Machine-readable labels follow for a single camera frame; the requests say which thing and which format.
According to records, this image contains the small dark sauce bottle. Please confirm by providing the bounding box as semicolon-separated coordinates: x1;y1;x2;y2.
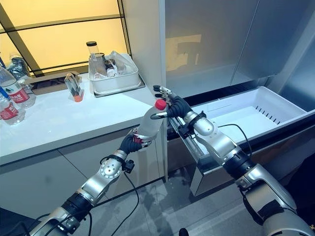
105;59;118;77

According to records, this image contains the silver refrigerator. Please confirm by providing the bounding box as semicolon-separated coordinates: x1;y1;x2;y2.
159;0;315;197

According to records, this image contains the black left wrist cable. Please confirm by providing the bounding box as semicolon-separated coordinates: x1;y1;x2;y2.
122;169;140;236

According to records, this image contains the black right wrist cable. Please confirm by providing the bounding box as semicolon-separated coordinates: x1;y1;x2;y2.
216;123;253;159

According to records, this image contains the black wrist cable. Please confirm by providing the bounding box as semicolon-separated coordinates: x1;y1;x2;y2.
216;123;253;159
122;169;140;236

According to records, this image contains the water bottle red label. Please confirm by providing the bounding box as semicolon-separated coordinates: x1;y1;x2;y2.
0;65;37;110
0;95;27;126

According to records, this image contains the white counter cabinet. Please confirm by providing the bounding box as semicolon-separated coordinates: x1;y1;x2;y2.
0;134;168;223

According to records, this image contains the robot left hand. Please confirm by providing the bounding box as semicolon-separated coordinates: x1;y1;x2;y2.
120;130;153;154

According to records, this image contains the clear bottle red cap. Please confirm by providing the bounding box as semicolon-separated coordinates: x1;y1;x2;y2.
136;99;167;144

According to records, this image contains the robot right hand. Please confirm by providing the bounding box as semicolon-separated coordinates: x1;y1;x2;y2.
150;85;192;120

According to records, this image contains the tall glass jar black lid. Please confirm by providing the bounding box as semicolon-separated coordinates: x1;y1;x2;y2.
86;41;99;61

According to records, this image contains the dark window frame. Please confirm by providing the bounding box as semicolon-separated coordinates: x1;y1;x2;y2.
0;0;131;77

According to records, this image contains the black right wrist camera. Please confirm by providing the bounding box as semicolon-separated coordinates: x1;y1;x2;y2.
179;124;195;137

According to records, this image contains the clear glass carafe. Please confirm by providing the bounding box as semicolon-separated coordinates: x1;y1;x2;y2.
88;52;108;80

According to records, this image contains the white refrigerator drawer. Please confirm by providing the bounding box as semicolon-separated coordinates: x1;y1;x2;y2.
169;86;309;177

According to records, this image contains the crumpled clear plastic bottle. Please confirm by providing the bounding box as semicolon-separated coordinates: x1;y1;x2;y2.
9;53;33;83

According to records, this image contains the glass jar orange lid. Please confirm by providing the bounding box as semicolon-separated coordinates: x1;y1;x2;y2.
64;72;85;103

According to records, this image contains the clear plastic bag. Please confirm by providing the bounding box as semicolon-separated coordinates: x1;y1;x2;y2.
110;50;134;75

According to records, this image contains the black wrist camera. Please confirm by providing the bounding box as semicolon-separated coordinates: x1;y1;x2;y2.
124;159;135;174
179;124;195;137

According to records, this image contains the white plastic basin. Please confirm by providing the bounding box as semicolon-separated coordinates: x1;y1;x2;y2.
88;53;140;93

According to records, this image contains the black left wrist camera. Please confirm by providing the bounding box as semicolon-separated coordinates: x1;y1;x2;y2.
124;159;135;174

